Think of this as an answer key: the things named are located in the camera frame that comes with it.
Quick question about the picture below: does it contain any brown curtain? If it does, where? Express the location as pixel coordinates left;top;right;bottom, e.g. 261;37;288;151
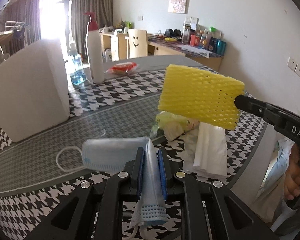
71;0;115;61

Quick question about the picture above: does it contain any wooden desk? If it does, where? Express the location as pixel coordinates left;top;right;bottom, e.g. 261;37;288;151
101;33;223;71

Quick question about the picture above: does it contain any blue liquid clear bottle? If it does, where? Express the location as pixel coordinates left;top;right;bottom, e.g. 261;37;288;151
69;41;87;86

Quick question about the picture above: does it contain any white pump lotion bottle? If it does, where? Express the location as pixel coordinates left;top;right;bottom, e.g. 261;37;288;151
84;12;104;85

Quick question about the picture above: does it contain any houndstooth table cloth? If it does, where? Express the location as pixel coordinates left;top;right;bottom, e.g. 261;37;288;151
0;55;268;240

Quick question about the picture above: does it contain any green printed plastic bag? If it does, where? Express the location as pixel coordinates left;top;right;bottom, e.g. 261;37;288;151
150;111;199;141

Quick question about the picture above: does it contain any blue surgical face mask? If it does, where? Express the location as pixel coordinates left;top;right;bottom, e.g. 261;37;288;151
56;136;169;240

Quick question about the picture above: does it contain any white styrofoam box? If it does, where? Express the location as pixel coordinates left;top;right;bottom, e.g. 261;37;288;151
0;40;70;142

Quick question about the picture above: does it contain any wooden smiley face chair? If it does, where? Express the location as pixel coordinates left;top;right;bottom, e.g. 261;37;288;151
126;29;148;59

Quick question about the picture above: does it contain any person's right hand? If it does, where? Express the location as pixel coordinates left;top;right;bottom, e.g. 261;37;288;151
284;144;300;200

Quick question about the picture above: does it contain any cartoon girl wall picture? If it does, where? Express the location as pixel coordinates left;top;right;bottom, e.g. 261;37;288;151
168;0;187;14

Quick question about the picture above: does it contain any red snack packet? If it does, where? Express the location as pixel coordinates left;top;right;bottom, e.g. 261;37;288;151
106;62;139;75

